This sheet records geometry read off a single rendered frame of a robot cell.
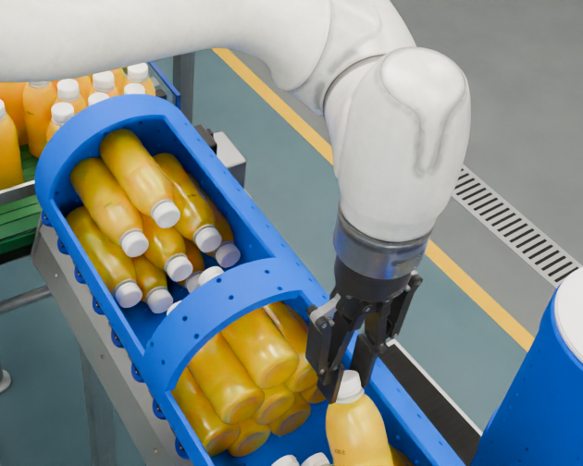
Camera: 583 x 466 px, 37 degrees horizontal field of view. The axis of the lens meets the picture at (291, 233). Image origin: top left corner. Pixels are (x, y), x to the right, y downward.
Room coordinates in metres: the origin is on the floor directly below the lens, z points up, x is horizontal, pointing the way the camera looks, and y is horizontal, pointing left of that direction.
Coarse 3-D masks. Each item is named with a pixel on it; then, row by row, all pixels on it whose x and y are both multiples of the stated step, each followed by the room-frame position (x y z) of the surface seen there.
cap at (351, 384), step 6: (348, 372) 0.60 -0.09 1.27; (354, 372) 0.60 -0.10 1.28; (342, 378) 0.59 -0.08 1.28; (348, 378) 0.59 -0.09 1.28; (354, 378) 0.58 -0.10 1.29; (342, 384) 0.58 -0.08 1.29; (348, 384) 0.58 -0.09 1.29; (354, 384) 0.58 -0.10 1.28; (360, 384) 0.59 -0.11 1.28; (342, 390) 0.57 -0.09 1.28; (348, 390) 0.57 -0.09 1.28; (354, 390) 0.58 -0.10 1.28; (342, 396) 0.57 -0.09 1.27; (348, 396) 0.57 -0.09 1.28
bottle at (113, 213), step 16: (96, 160) 1.04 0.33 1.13; (80, 176) 1.01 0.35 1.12; (96, 176) 1.00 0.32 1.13; (112, 176) 1.02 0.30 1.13; (80, 192) 0.99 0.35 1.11; (96, 192) 0.97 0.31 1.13; (112, 192) 0.97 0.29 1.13; (96, 208) 0.95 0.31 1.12; (112, 208) 0.94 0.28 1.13; (128, 208) 0.95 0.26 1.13; (96, 224) 0.93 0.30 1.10; (112, 224) 0.92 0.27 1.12; (128, 224) 0.92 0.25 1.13; (112, 240) 0.91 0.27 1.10
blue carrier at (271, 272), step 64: (64, 128) 1.03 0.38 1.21; (128, 128) 1.10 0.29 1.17; (192, 128) 1.10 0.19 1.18; (64, 192) 1.02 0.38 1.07; (256, 256) 0.96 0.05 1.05; (128, 320) 0.84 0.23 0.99; (192, 320) 0.69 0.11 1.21; (384, 384) 0.64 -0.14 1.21; (192, 448) 0.57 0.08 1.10; (320, 448) 0.68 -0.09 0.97; (448, 448) 0.57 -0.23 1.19
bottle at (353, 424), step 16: (336, 400) 0.57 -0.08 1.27; (352, 400) 0.56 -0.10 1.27; (368, 400) 0.57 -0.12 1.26; (336, 416) 0.55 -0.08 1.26; (352, 416) 0.55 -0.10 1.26; (368, 416) 0.55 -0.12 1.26; (336, 432) 0.54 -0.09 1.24; (352, 432) 0.54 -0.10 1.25; (368, 432) 0.54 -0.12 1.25; (384, 432) 0.55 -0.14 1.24; (336, 448) 0.53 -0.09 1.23; (352, 448) 0.52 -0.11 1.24; (368, 448) 0.53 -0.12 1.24; (384, 448) 0.54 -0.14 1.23; (336, 464) 0.52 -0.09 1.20; (352, 464) 0.52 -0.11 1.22; (368, 464) 0.52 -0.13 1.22; (384, 464) 0.52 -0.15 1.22
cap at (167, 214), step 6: (162, 204) 0.94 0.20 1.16; (168, 204) 0.94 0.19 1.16; (156, 210) 0.93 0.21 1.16; (162, 210) 0.92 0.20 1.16; (168, 210) 0.93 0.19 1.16; (174, 210) 0.93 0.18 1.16; (156, 216) 0.92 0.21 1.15; (162, 216) 0.92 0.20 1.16; (168, 216) 0.92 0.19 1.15; (174, 216) 0.93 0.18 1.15; (156, 222) 0.92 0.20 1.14; (162, 222) 0.92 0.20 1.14; (168, 222) 0.92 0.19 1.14; (174, 222) 0.93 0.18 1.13
